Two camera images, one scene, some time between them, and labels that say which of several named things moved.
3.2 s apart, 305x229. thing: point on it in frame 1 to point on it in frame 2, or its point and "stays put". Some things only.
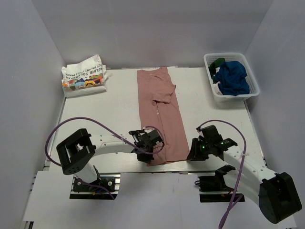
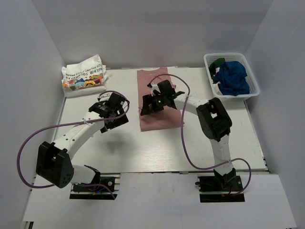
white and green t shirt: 214,67 stays put
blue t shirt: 231,78 stays put
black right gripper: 195,154 to 148,99
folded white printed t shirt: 85,77 stays put
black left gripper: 146,159 to 118,122
